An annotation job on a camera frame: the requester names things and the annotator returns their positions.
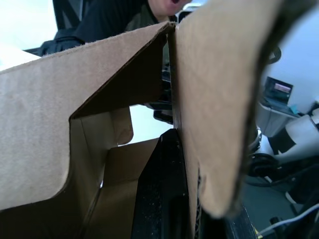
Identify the grey desk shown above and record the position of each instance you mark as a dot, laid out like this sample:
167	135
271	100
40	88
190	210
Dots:
271	119

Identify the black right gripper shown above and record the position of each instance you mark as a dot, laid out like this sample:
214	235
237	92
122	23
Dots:
163	112

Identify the small teal object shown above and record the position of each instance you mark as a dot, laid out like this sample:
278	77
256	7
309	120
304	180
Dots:
294	109

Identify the open dark laptop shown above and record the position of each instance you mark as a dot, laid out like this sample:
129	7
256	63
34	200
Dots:
277	90

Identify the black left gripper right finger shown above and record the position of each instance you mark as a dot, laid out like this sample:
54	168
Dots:
240	226

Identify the small brown cardboard box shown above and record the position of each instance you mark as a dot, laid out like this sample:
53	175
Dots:
214	99

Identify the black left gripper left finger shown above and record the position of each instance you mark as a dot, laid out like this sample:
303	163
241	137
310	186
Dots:
162	194

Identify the person in black shirt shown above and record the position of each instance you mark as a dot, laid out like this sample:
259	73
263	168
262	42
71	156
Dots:
104	22

